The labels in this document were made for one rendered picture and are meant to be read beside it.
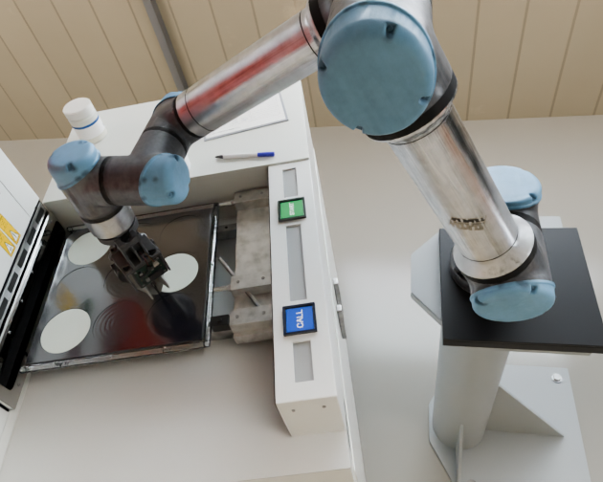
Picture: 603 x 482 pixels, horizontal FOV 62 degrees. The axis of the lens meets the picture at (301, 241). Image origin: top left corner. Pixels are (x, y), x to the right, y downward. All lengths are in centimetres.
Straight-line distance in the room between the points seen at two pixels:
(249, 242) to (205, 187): 18
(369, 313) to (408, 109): 151
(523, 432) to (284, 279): 110
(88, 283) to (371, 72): 81
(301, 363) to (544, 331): 43
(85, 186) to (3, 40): 250
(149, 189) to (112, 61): 227
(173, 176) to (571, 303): 72
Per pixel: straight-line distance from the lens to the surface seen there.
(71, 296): 114
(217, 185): 116
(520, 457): 177
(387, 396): 181
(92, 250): 120
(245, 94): 74
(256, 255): 105
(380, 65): 50
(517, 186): 87
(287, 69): 70
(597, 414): 189
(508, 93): 274
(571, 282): 105
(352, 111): 53
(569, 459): 180
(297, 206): 100
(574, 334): 99
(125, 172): 75
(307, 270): 90
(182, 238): 112
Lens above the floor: 166
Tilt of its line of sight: 48 degrees down
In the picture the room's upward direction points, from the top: 14 degrees counter-clockwise
